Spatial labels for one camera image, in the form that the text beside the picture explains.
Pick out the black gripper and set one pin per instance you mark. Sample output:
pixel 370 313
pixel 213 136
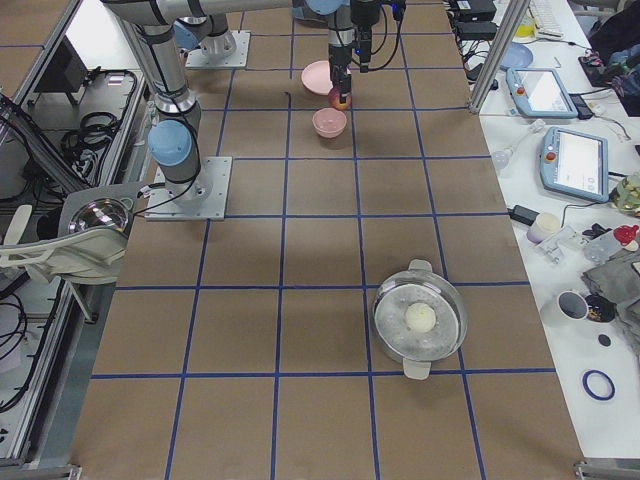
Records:
pixel 338 53

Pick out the red apple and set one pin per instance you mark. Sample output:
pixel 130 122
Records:
pixel 338 101

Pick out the pink bowl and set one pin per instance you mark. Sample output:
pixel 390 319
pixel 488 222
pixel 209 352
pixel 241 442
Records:
pixel 329 123

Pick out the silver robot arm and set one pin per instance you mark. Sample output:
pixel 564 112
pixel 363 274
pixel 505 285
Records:
pixel 350 38
pixel 149 27

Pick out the pink plate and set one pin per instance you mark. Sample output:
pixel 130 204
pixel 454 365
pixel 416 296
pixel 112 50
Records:
pixel 316 79

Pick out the blue plate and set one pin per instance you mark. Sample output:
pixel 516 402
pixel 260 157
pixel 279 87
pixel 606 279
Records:
pixel 516 56

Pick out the upper blue teach pendant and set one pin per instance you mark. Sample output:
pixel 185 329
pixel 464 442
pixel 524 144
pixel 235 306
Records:
pixel 539 93

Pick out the blue teach pendant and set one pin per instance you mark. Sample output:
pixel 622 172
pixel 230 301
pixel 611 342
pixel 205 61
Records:
pixel 575 164
pixel 539 93

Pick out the lower blue teach pendant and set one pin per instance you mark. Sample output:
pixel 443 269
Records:
pixel 575 164

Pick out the steel steamer pot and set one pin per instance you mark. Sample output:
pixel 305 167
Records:
pixel 414 351

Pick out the white steamed bun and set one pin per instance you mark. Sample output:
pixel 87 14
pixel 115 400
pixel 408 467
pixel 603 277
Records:
pixel 420 317

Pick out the white mug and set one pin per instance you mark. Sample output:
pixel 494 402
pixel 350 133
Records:
pixel 564 309

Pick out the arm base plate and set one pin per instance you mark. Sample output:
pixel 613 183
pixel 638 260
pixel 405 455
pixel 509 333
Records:
pixel 205 199
pixel 223 52

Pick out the aluminium frame post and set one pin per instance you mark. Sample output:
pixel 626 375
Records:
pixel 513 15

